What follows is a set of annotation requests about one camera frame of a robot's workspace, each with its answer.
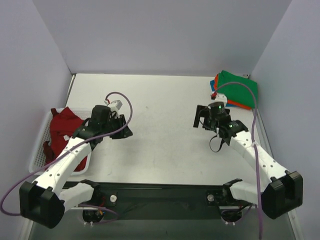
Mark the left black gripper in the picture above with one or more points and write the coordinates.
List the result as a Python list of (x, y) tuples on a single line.
[(120, 126)]

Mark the folded blue t-shirt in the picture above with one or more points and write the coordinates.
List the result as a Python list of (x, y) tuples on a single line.
[(213, 88)]

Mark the dark red t-shirt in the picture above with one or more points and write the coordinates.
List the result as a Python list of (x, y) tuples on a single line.
[(61, 128)]

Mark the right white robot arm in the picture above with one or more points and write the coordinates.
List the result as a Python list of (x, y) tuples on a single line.
[(277, 190)]

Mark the white plastic basket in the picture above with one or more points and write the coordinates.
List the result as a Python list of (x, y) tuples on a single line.
[(38, 159)]

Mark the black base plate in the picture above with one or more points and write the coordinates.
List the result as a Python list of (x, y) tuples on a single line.
[(142, 201)]

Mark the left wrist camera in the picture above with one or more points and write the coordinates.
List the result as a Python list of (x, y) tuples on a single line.
[(114, 106)]

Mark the green t-shirt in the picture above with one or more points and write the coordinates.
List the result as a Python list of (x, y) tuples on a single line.
[(236, 92)]

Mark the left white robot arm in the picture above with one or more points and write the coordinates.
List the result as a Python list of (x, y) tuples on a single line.
[(44, 201)]

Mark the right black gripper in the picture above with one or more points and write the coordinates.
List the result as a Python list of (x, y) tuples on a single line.
[(202, 116)]

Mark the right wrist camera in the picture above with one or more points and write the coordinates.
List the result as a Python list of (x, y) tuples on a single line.
[(219, 97)]

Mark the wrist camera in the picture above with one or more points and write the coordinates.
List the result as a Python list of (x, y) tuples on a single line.
[(219, 97), (114, 106)]

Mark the folded orange t-shirt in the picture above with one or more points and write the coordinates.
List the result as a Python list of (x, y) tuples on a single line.
[(236, 104)]

